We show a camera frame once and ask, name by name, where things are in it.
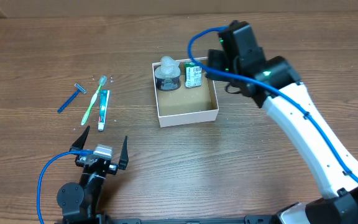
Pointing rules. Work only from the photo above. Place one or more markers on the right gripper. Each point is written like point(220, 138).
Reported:
point(217, 61)

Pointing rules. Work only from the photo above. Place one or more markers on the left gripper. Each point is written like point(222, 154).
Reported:
point(113, 168)

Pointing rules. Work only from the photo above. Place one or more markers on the green white soap packet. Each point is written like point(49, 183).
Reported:
point(193, 75)

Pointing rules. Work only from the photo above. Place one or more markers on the green white toothpaste tube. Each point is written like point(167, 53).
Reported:
point(103, 107)

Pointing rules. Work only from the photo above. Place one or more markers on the blue disposable razor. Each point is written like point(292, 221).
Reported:
point(79, 89)

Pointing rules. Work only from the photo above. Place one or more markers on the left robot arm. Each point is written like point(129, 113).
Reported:
point(79, 201)

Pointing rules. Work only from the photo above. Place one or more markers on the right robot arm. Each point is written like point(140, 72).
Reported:
point(277, 88)

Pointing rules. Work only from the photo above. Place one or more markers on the green white toothbrush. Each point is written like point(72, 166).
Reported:
point(102, 81)

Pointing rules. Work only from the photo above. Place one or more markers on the white cardboard box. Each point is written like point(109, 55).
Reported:
point(187, 105)

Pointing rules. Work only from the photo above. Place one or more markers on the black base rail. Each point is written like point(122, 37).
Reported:
point(248, 219)

